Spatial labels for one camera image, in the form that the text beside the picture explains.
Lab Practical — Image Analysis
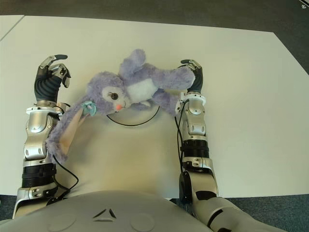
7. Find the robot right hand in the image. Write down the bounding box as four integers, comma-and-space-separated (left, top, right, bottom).
180, 58, 203, 94

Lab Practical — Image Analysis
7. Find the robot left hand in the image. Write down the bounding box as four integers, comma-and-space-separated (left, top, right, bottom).
33, 54, 72, 103

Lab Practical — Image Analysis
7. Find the purple plush rabbit doll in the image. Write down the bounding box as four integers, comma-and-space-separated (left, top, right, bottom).
45, 49, 196, 163

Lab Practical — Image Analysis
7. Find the white plate black rim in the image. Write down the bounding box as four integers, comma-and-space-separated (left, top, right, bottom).
107, 101, 160, 127

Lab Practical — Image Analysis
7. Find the grey robot torso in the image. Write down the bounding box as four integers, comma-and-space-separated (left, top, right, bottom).
0, 189, 213, 232

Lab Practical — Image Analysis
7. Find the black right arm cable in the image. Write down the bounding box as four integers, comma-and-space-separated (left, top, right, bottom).
174, 96, 191, 206

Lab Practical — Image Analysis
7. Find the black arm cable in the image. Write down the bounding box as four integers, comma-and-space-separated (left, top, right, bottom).
174, 96, 191, 206
47, 102, 80, 201

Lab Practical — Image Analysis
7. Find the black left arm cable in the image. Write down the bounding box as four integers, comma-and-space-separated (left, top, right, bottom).
47, 102, 80, 201

